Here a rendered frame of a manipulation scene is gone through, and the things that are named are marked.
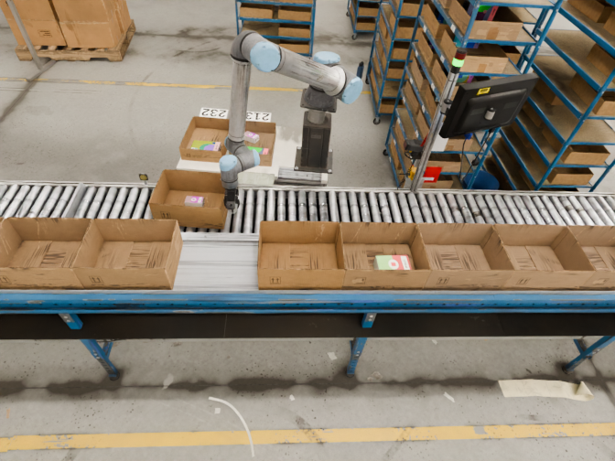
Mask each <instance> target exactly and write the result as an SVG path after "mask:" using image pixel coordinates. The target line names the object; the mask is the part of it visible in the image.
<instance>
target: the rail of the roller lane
mask: <svg viewBox="0 0 615 461"><path fill-rule="evenodd" d="M79 183H83V184H84V185H88V187H95V188H97V192H98V189H99V187H106V188H107V189H108V191H107V194H108V192H109V190H110V188H111V187H116V188H118V190H119V191H118V193H117V196H118V194H119V192H120V189H121V188H122V187H126V188H128V189H129V193H128V196H129V194H130V192H131V189H132V188H139V189H140V192H139V195H138V196H140V194H141V191H142V189H143V188H149V189H150V194H149V196H151V194H152V191H153V188H155V186H156V183H147V184H148V186H145V183H122V182H77V181H32V180H0V185H7V186H8V187H9V188H10V187H11V186H12V185H17V186H19V187H20V188H22V186H24V185H28V186H30V187H31V189H32V187H34V186H35V185H38V186H41V187H42V190H43V188H44V187H45V186H51V187H53V190H54V188H55V187H56V186H62V187H64V191H65V189H66V187H67V186H72V187H74V188H75V190H76V188H77V186H78V185H79ZM237 187H239V189H242V190H244V197H245V198H246V197H247V191H248V190H249V189H252V190H254V192H255V194H254V197H255V198H257V191H258V190H260V189H262V190H264V192H265V198H267V192H268V190H271V189H272V190H274V191H275V198H277V193H278V191H279V190H284V191H285V193H286V198H288V191H289V190H294V191H295V192H296V198H298V192H299V191H300V190H304V191H305V192H306V198H308V192H309V191H311V190H313V191H315V192H316V199H318V193H319V191H325V192H326V198H327V199H329V192H330V191H335V192H336V198H337V199H339V195H338V194H339V192H341V191H344V192H345V193H346V198H347V199H349V196H348V194H349V192H351V191H354V192H355V193H356V198H357V199H359V197H358V194H359V193H360V192H362V191H363V192H365V194H366V198H367V200H369V199H368V194H369V193H370V192H374V193H375V195H376V199H377V200H379V199H378V194H379V193H380V192H384V193H385V196H386V199H387V200H388V197H387V195H388V193H390V192H393V193H394V194H395V196H396V200H398V197H397V195H398V193H400V192H403V193H405V197H406V200H408V199H407V194H408V193H411V191H410V190H411V189H410V188H398V189H397V188H339V187H301V186H256V185H238V186H237ZM97 192H96V194H97ZM412 193H414V194H415V198H416V201H418V200H417V197H416V195H417V194H418V193H424V194H425V197H426V195H427V194H428V193H433V194H434V196H435V199H436V200H437V198H436V195H437V194H438V193H442V194H443V195H444V197H445V199H446V195H447V194H448V193H451V194H453V196H454V197H455V196H456V195H457V194H462V195H463V197H464V199H465V196H466V195H467V194H471V195H472V196H473V198H474V196H475V195H477V194H481V195H482V197H484V196H485V195H487V194H490V195H491V196H492V198H493V196H494V195H497V194H499V195H501V197H503V196H504V195H510V196H511V197H512V196H514V195H519V196H520V198H521V197H522V196H523V195H528V196H529V198H530V197H531V196H533V195H537V196H538V197H539V198H540V197H542V196H543V195H546V196H548V198H550V197H551V196H557V198H559V197H561V196H566V198H568V197H570V196H575V197H576V198H578V197H580V196H583V197H585V198H587V197H589V196H592V197H593V198H596V197H603V198H606V197H612V198H615V193H613V192H568V191H523V190H479V189H434V188H419V189H418V190H417V192H412ZM96 194H95V195H96ZM107 194H106V195H107ZM426 201H427V198H426ZM446 201H447V200H446ZM465 201H466V200H465Z"/></svg>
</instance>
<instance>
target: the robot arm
mask: <svg viewBox="0 0 615 461"><path fill-rule="evenodd" d="M230 56H231V58H232V60H233V64H232V93H231V108H230V122H229V134H228V136H227V137H226V138H225V141H224V145H225V147H226V148H227V150H228V151H229V152H230V153H231V155H224V156H223V157H222V158H221V159H220V164H219V168H220V171H221V183H222V186H223V187H224V188H225V196H224V200H223V201H224V206H225V207H226V209H227V210H228V211H230V213H232V214H234V213H235V212H236V211H237V209H238V208H239V207H240V200H239V199H238V197H239V187H237V186H238V185H239V179H238V174H239V173H241V172H243V171H245V170H248V169H251V168H253V167H256V166H259V164H260V157H259V155H258V153H257V151H256V150H255V149H252V150H250V149H249V148H248V147H247V146H246V145H245V144H244V138H245V136H244V134H245V124H246V114H247V105H248V95H249V86H250V77H251V67H252V64H253V65H254V66H255V67H256V68H257V69H258V70H260V71H263V72H270V71H272V72H275V73H278V74H281V75H284V76H287V77H289V78H292V79H295V80H299V81H302V82H305V83H307V84H309V85H308V87H307V89H306V91H305V94H304V100H305V101H306V102H307V103H308V104H310V105H312V106H315V107H319V108H328V107H330V106H332V105H333V104H334V103H335V99H336V98H338V99H339V100H341V101H342V102H344V103H346V104H351V103H353V102H354V101H355V100H356V99H357V98H358V97H359V95H360V94H361V90H362V81H361V79H360V78H359V77H357V76H356V75H354V74H353V73H351V72H350V71H349V70H347V69H345V68H344V67H343V66H341V65H340V56H339V55H338V54H336V53H333V52H328V51H321V52H318V53H316V54H315V55H314V58H313V60H312V59H308V58H306V57H303V56H301V55H299V54H297V53H295V52H292V51H290V50H288V49H285V48H282V47H279V46H278V45H276V44H275V43H273V42H270V41H268V40H266V39H265V38H263V37H262V36H260V35H259V34H258V33H256V32H255V31H252V30H246V31H243V32H242V33H240V34H239V35H238V36H237V37H236V38H235V39H234V41H233V42H232V46H231V54H230ZM335 97H336V98H335ZM232 210H233V211H232Z"/></svg>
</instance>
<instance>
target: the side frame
mask: <svg viewBox="0 0 615 461"><path fill-rule="evenodd" d="M10 304H12V305H10ZM25 304H26V305H25ZM40 304H42V305H40ZM55 304H56V305H55ZM70 304H71V305H70ZM85 304H86V305H85ZM99 304H100V305H99ZM114 304H115V305H114ZM128 304H130V305H128ZM143 304H144V305H143ZM157 304H159V305H157ZM171 304H173V305H171ZM185 304H187V305H185ZM200 304H201V305H200ZM214 304H216V305H214ZM228 304H229V305H228ZM242 304H243V305H242ZM256 304H257V305H256ZM269 304H271V305H269ZM283 304H285V305H283ZM297 304H298V305H297ZM311 304H312V305H311ZM324 304H325V305H324ZM338 304H339V305H338ZM351 304H352V305H351ZM365 304H366V305H365ZM377 304H379V305H377ZM391 304H392V305H391ZM404 304H405V305H404ZM418 304H419V305H418ZM430 304H432V305H430ZM443 304H444V305H443ZM456 304H457V305H456ZM469 304H470V305H469ZM482 304H483V305H482ZM495 304H496V305H495ZM507 304H508V305H507ZM520 304H521V305H520ZM558 304H559V305H558ZM582 304H584V305H582ZM277 313H615V295H374V294H0V314H277Z"/></svg>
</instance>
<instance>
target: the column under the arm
mask: <svg viewBox="0 0 615 461"><path fill-rule="evenodd" d="M330 133H331V113H326V115H325V120H324V122H323V123H312V122H310V121H309V120H308V111H305V112H304V120H303V130H302V145H301V147H300V146H297V150H296V158H295V165H294V171H303V172H314V173H324V174H332V164H333V149H329V140H330Z"/></svg>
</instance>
